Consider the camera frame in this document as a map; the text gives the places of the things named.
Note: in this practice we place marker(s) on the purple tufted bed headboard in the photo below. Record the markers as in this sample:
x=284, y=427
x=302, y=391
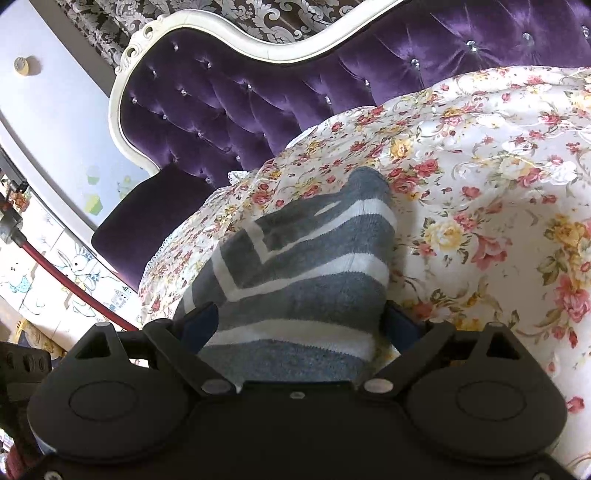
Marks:
x=221, y=101

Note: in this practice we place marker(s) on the white cabinet with stickers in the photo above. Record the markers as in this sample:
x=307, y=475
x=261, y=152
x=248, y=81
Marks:
x=60, y=120

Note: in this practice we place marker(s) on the floral bed sheet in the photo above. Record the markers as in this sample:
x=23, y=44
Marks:
x=485, y=161

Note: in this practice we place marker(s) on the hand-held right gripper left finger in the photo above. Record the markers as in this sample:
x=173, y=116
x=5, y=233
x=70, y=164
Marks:
x=201, y=323

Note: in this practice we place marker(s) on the yellow round knob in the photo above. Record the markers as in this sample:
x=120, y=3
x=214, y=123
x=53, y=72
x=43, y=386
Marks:
x=25, y=65

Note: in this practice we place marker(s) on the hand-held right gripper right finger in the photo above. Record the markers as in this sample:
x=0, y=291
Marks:
x=404, y=323

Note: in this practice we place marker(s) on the grey white striped sweater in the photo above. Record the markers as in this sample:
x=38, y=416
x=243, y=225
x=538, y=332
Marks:
x=300, y=277

